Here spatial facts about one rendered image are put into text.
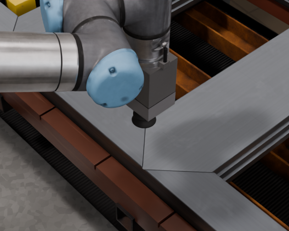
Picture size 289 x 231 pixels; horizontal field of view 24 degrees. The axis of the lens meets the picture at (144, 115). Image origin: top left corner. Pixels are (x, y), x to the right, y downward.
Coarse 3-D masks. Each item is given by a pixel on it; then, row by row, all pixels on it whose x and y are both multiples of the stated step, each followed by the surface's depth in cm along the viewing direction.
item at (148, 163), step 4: (144, 152) 125; (144, 156) 124; (148, 156) 124; (144, 160) 124; (148, 160) 124; (152, 160) 124; (144, 164) 123; (148, 164) 123; (152, 164) 123; (156, 164) 123; (144, 168) 122; (148, 168) 122; (152, 168) 122; (156, 168) 122; (160, 168) 122
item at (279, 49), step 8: (272, 40) 148; (280, 40) 148; (288, 40) 148; (264, 48) 146; (272, 48) 146; (280, 48) 146; (288, 48) 146; (272, 56) 145; (280, 56) 145; (288, 56) 145; (280, 64) 143; (288, 64) 143
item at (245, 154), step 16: (176, 0) 162; (192, 0) 164; (288, 0) 164; (48, 96) 140; (64, 112) 138; (96, 128) 130; (272, 128) 130; (288, 128) 133; (112, 144) 128; (256, 144) 129; (272, 144) 131; (128, 160) 126; (240, 160) 126; (256, 160) 129; (144, 176) 124; (224, 176) 125; (160, 192) 122; (176, 208) 120; (192, 224) 118
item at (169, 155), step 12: (156, 132) 129; (144, 144) 127; (156, 144) 127; (168, 144) 127; (156, 156) 124; (168, 156) 124; (180, 156) 124; (192, 156) 124; (168, 168) 122; (180, 168) 122; (192, 168) 122; (204, 168) 122
